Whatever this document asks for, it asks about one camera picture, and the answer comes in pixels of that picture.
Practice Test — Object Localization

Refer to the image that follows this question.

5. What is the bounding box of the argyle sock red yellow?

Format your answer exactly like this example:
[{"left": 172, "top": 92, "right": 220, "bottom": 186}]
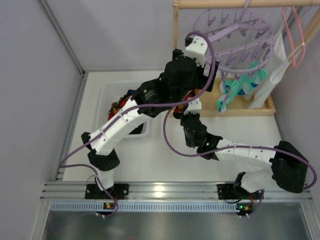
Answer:
[{"left": 172, "top": 89, "right": 200, "bottom": 120}]

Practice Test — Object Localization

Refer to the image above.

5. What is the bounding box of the purple round clip hanger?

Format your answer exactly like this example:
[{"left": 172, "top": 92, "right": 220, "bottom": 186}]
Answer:
[{"left": 193, "top": 0, "right": 275, "bottom": 81}]

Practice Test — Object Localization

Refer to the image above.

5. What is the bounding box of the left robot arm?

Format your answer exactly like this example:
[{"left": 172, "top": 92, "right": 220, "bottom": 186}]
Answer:
[{"left": 81, "top": 47, "right": 219, "bottom": 191}]

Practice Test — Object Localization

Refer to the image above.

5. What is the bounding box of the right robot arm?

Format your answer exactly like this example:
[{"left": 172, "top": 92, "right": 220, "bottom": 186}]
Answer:
[{"left": 180, "top": 113, "right": 308, "bottom": 194}]

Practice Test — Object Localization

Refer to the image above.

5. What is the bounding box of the pink clothes hanger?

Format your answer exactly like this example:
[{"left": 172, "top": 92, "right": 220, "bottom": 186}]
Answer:
[{"left": 281, "top": 6, "right": 307, "bottom": 69}]

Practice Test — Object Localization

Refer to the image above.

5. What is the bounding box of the teal sock left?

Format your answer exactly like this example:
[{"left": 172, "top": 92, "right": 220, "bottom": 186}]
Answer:
[{"left": 216, "top": 79, "right": 252, "bottom": 113}]

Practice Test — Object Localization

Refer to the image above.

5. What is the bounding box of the wooden clothes rack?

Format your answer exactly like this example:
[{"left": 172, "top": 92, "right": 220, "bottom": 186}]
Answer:
[{"left": 172, "top": 0, "right": 320, "bottom": 118}]

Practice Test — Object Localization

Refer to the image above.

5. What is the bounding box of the teal sock with blue patch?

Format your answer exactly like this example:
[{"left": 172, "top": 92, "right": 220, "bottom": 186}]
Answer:
[{"left": 222, "top": 68, "right": 267, "bottom": 101}]

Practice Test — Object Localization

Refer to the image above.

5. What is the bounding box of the white tote bag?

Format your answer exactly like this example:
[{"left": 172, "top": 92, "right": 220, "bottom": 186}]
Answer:
[{"left": 247, "top": 26, "right": 290, "bottom": 109}]

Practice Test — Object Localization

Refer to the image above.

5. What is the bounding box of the brown argyle sock in bin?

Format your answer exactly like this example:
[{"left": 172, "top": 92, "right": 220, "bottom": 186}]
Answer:
[{"left": 108, "top": 102, "right": 122, "bottom": 119}]

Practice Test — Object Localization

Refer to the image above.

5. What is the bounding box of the white plastic bin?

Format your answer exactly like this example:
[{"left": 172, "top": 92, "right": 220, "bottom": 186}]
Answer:
[{"left": 93, "top": 80, "right": 151, "bottom": 139}]

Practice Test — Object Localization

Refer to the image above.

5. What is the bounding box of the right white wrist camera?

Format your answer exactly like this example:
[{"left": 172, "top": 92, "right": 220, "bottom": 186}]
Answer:
[{"left": 183, "top": 98, "right": 202, "bottom": 115}]

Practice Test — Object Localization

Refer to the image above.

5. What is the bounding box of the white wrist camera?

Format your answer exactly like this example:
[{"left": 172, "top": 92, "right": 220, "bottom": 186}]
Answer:
[
  {"left": 184, "top": 36, "right": 208, "bottom": 68},
  {"left": 183, "top": 98, "right": 202, "bottom": 115}
]

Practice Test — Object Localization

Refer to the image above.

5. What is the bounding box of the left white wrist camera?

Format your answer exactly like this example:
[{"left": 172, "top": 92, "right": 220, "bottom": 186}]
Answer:
[{"left": 184, "top": 36, "right": 208, "bottom": 68}]

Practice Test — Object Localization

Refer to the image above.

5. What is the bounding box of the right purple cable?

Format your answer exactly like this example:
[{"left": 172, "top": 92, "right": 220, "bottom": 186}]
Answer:
[{"left": 163, "top": 98, "right": 318, "bottom": 218}]

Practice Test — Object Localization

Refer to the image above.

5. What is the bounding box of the purple cable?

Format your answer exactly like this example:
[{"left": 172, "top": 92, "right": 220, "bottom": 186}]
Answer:
[
  {"left": 59, "top": 32, "right": 217, "bottom": 217},
  {"left": 163, "top": 98, "right": 318, "bottom": 218}
]

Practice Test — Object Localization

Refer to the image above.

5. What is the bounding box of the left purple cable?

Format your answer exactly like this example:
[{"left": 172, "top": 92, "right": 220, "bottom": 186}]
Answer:
[{"left": 59, "top": 32, "right": 217, "bottom": 217}]

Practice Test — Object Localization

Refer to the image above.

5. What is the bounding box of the aluminium mounting rail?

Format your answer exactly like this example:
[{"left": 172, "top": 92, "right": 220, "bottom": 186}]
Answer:
[{"left": 40, "top": 181, "right": 313, "bottom": 202}]

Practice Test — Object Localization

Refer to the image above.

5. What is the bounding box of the slotted grey cable duct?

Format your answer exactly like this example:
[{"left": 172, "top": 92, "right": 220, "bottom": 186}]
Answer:
[{"left": 50, "top": 201, "right": 252, "bottom": 213}]

